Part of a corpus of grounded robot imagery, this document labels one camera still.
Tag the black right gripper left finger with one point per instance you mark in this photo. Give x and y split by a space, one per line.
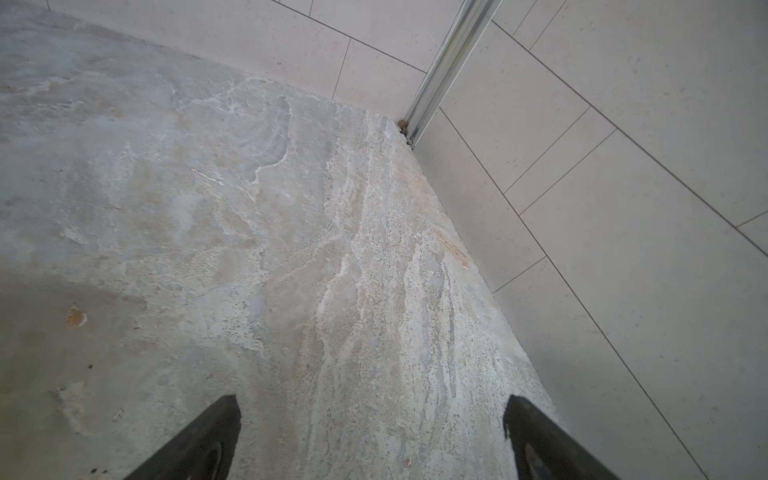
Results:
204 449

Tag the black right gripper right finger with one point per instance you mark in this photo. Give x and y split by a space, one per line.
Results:
543 450

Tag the aluminium corner post right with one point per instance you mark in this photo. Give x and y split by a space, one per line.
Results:
467 28

